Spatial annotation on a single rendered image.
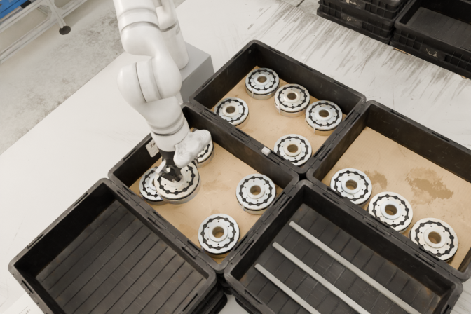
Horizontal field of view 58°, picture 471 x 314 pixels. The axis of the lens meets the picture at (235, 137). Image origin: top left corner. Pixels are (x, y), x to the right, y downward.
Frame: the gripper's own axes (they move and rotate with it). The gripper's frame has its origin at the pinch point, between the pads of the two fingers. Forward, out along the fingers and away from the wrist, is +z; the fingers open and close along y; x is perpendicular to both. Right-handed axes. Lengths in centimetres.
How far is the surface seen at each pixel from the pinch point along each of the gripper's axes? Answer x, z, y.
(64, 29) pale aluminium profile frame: -195, 100, -55
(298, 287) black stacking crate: 33.1, 17.1, 1.7
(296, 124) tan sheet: 5.9, 17.3, -35.1
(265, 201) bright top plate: 14.9, 14.3, -9.7
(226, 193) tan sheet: 4.1, 17.2, -6.1
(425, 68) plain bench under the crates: 22, 30, -87
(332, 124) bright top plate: 15.2, 14.1, -39.1
